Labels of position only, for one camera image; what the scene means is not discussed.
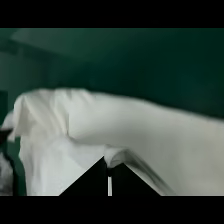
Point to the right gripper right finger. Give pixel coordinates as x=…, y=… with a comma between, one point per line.
x=130, y=184

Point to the white shirt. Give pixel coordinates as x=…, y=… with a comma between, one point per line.
x=140, y=133

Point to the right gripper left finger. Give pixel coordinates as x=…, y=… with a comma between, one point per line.
x=94, y=182

